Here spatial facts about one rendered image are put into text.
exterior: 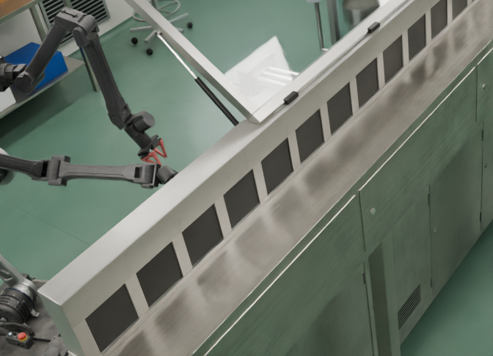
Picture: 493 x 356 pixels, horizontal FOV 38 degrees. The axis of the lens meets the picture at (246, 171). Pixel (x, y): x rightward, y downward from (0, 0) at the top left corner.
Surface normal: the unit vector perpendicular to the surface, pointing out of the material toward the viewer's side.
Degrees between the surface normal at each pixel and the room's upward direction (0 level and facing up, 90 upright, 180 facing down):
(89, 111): 0
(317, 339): 90
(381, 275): 90
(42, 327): 0
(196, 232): 90
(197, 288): 0
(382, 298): 90
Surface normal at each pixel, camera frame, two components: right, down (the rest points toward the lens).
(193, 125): -0.18, -0.79
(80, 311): 0.76, 0.27
